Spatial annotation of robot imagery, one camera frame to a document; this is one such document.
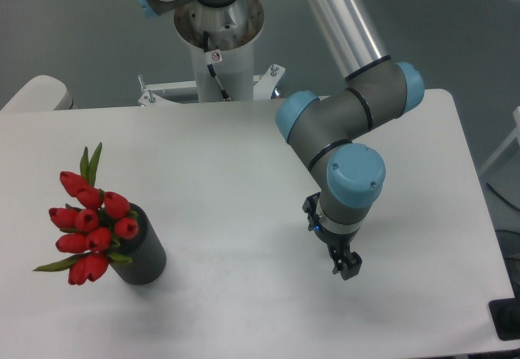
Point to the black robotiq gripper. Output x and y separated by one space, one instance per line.
336 236

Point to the red tulip bouquet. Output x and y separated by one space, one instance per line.
95 233

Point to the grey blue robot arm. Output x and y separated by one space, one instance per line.
323 133

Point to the dark grey ribbed vase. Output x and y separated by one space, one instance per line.
146 251

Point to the black device at table corner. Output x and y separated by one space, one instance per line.
505 317

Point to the white chair at left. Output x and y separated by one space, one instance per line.
41 93

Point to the white pedestal base frame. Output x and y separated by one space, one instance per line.
265 87

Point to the white frame at right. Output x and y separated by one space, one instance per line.
503 153

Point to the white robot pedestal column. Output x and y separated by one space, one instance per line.
221 44

